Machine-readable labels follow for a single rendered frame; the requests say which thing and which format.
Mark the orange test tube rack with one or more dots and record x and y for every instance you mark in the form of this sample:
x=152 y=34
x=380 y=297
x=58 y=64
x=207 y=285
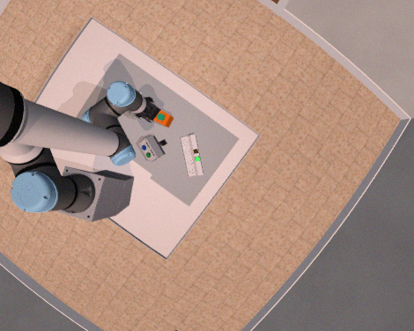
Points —
x=168 y=120

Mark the grey flat rectangular mat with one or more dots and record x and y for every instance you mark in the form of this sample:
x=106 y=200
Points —
x=170 y=170

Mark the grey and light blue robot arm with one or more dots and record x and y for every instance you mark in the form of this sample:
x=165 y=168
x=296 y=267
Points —
x=38 y=186

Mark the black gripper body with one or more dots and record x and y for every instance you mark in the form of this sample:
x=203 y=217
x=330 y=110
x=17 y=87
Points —
x=151 y=115

